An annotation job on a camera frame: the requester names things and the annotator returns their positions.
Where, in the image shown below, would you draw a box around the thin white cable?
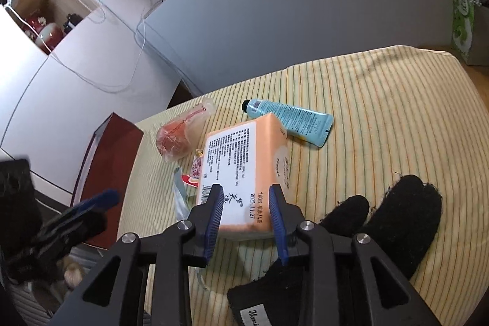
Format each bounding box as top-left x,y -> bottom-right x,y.
4,0 -> 184,94

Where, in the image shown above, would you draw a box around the white cabinet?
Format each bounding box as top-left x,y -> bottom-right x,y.
0,0 -> 184,197

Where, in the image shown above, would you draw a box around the orange tissue pack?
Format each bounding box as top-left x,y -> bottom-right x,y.
195,113 -> 293,240

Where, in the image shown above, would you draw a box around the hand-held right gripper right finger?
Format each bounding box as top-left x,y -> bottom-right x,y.
267,183 -> 444,326

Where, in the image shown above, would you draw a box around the small red snack packet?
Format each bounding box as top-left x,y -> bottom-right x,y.
190,150 -> 205,185

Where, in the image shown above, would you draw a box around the green printed tissue box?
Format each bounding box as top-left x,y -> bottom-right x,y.
451,0 -> 484,57

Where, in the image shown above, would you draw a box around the brown cardboard box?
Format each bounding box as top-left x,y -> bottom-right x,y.
70,112 -> 144,248

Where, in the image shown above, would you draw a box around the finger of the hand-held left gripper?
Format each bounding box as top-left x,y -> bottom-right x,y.
34,189 -> 121,262

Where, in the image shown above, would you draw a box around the clear plastic bag red contents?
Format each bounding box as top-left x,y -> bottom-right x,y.
156,99 -> 218,162

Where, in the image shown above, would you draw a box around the red round vase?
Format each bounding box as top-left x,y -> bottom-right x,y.
34,24 -> 62,53

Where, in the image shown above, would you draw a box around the light blue cream tube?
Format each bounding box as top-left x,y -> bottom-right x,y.
241,99 -> 334,148

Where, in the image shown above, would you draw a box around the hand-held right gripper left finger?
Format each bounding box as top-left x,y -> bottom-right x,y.
48,184 -> 226,326

